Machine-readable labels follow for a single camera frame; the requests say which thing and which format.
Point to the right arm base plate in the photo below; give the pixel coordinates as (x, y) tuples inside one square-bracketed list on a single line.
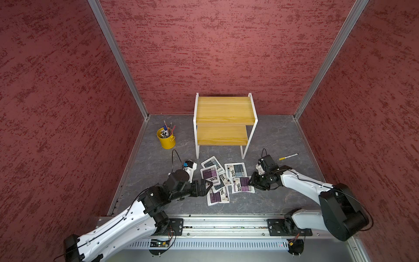
[(286, 227)]

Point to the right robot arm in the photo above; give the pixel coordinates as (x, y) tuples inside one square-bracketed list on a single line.
[(339, 213)]

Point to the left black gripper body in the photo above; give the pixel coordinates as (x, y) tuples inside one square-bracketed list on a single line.
[(194, 192)]

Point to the purple coffee bag bottom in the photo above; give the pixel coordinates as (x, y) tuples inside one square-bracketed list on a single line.
[(220, 197)]

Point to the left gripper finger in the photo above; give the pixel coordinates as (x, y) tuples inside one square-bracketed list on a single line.
[(205, 184), (203, 193)]

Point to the white frame wooden shelf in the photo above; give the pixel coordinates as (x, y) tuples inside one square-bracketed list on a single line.
[(224, 121)]

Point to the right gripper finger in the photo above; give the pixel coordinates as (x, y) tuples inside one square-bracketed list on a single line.
[(255, 179), (256, 186)]

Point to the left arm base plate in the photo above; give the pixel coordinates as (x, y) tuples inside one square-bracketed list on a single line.
[(173, 227)]

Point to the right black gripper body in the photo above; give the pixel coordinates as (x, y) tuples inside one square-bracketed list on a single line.
[(265, 181)]

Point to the yellow pen bucket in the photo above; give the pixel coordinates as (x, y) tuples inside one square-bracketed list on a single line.
[(167, 143)]

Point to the pens in bucket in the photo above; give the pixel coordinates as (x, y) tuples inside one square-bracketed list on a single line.
[(166, 131)]

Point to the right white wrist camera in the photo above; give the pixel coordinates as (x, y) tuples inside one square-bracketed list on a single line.
[(266, 165)]

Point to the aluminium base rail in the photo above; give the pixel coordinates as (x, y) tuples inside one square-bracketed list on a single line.
[(243, 226)]

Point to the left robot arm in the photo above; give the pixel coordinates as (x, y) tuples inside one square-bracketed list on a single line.
[(146, 216)]

